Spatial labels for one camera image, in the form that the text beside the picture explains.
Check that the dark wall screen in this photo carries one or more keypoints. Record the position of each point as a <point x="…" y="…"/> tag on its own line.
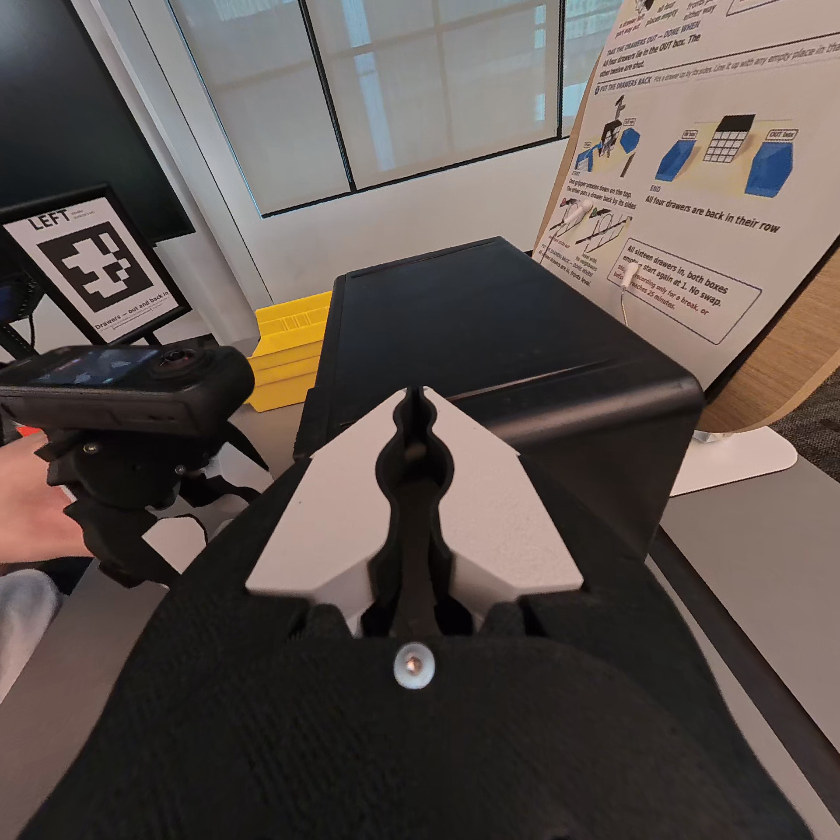
<point x="65" y="118"/>

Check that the instruction poster on wooden board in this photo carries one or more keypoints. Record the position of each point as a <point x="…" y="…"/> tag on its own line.
<point x="774" y="367"/>

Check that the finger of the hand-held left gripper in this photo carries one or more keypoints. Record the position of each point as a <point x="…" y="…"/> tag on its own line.
<point x="243" y="476"/>
<point x="174" y="541"/>

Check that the person's left hand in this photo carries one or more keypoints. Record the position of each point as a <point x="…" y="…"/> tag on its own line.
<point x="33" y="505"/>

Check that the black drawer cabinet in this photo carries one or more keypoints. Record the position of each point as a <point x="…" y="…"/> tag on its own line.
<point x="492" y="315"/>

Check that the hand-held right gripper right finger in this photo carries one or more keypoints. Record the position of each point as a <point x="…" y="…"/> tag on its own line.
<point x="505" y="525"/>

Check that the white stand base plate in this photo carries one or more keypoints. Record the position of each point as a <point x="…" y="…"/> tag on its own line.
<point x="741" y="459"/>

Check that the person's white clothing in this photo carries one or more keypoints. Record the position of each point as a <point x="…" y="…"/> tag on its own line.
<point x="23" y="623"/>

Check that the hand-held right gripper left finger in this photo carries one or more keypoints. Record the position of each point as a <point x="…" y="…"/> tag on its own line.
<point x="315" y="525"/>

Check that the framed marker tag sign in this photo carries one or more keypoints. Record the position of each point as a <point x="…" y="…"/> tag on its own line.
<point x="98" y="262"/>

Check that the yellow plastic bin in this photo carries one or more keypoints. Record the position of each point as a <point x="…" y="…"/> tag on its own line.
<point x="282" y="374"/>

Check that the frosted window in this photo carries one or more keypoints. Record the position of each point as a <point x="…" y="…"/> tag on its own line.
<point x="262" y="98"/>

